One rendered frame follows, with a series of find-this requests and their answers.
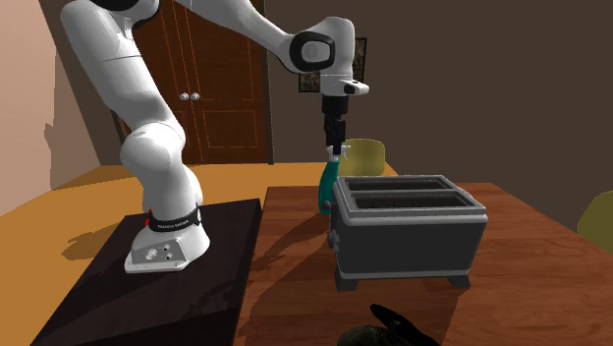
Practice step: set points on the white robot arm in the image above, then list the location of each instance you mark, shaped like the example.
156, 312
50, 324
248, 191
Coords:
143, 96

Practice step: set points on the brown wooden double door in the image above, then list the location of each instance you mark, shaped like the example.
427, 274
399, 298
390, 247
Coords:
215, 96

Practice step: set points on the brown wooden table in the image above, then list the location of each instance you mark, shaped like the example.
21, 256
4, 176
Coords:
527, 287

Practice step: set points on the dark framed wall picture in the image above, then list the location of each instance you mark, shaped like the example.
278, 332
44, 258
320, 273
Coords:
310, 81

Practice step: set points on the black dark object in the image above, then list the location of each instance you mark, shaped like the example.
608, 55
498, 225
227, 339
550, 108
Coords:
388, 328

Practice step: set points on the olive green chair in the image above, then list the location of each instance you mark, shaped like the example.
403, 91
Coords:
364, 158
598, 220

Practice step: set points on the teal spray bottle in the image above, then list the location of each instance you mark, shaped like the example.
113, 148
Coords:
328, 184

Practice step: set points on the dark robot stand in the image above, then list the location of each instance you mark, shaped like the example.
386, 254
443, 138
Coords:
158, 297

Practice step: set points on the grey four-slot toaster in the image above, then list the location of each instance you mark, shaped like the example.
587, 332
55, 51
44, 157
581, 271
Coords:
407, 239

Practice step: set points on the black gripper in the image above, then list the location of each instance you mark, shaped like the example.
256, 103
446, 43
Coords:
334, 122

